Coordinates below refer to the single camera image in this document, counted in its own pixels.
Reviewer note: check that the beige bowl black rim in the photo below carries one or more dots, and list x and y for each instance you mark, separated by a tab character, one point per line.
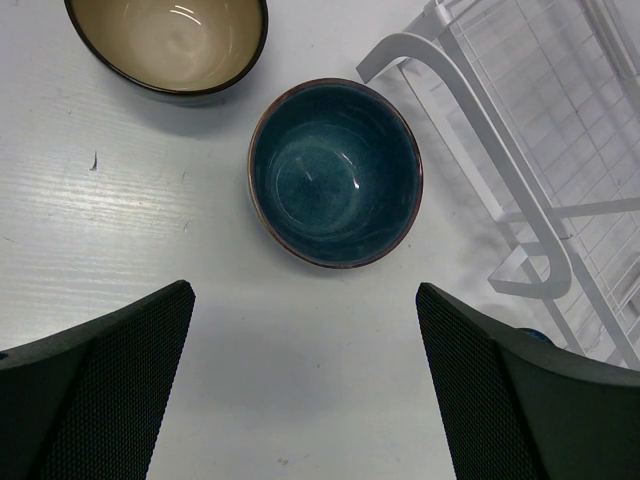
179	51

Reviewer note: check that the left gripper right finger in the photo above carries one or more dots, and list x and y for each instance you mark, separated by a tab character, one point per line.
516	407

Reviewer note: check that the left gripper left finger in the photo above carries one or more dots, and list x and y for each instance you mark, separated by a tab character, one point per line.
88	402

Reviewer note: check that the white wire dish rack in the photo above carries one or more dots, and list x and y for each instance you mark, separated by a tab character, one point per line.
537	102

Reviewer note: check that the blue floral white bowl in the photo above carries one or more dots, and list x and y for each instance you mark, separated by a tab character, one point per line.
537	334

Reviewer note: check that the dark blue ceramic bowl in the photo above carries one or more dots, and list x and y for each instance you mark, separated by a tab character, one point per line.
335	173

